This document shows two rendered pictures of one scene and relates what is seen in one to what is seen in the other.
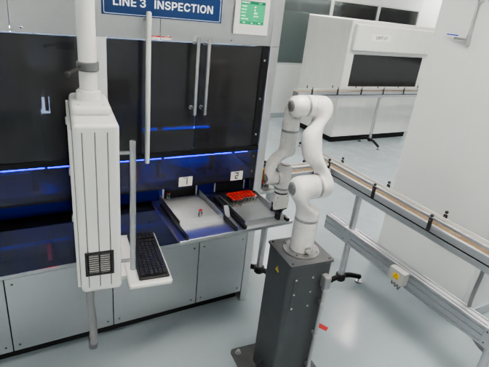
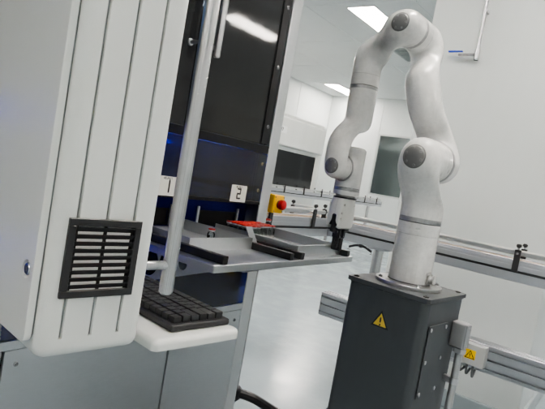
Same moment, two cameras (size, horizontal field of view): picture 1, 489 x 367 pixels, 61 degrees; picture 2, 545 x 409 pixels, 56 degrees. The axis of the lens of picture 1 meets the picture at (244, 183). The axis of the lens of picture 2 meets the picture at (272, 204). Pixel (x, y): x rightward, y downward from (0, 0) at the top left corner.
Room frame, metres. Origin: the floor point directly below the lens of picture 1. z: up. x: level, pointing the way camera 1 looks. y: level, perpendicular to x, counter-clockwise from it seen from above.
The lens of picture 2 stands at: (0.68, 0.64, 1.11)
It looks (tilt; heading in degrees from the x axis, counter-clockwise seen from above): 4 degrees down; 337
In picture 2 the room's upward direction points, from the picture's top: 10 degrees clockwise
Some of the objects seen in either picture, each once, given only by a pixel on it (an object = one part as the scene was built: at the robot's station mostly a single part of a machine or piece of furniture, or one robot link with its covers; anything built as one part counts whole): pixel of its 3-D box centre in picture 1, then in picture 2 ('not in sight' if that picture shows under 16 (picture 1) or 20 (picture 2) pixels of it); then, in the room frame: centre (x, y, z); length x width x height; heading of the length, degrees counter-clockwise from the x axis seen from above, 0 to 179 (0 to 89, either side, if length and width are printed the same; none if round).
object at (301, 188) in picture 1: (305, 198); (422, 180); (1.88, -0.30, 1.16); 0.19 x 0.12 x 0.24; 118
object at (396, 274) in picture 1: (398, 275); (471, 353); (2.30, -1.06, 0.50); 0.12 x 0.05 x 0.09; 31
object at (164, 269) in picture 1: (147, 253); (143, 291); (1.76, 0.45, 0.82); 0.40 x 0.14 x 0.02; 25
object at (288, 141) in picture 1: (280, 156); (350, 132); (2.11, -0.18, 1.28); 0.16 x 0.09 x 0.30; 118
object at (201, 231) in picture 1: (221, 212); (233, 244); (2.19, 0.12, 0.87); 0.70 x 0.48 x 0.02; 121
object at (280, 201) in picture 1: (279, 199); (342, 211); (2.12, -0.21, 1.03); 0.10 x 0.08 x 0.11; 122
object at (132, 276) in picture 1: (134, 258); (117, 306); (1.74, 0.50, 0.79); 0.45 x 0.28 x 0.03; 25
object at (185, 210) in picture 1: (190, 207); (180, 231); (2.16, 0.30, 0.90); 0.34 x 0.26 x 0.04; 31
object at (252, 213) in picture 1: (250, 207); (277, 238); (2.25, -0.05, 0.90); 0.34 x 0.26 x 0.04; 31
